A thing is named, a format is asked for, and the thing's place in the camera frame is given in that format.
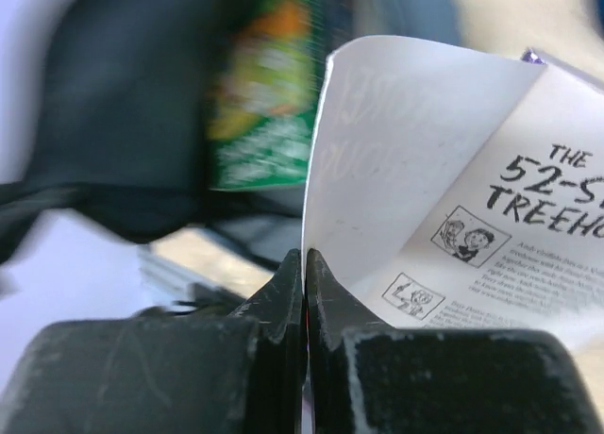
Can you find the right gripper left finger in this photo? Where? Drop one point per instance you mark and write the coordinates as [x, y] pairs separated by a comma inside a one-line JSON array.
[[239, 373]]

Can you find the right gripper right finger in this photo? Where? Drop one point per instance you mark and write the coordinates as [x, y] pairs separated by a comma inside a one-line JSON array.
[[369, 377]]

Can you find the purple treehouse book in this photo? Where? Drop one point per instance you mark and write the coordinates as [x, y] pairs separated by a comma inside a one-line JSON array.
[[453, 188]]

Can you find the green treehouse book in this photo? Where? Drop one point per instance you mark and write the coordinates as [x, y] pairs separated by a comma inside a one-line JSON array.
[[266, 99]]

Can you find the blue student backpack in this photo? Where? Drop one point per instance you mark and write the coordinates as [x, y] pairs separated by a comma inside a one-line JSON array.
[[120, 130]]

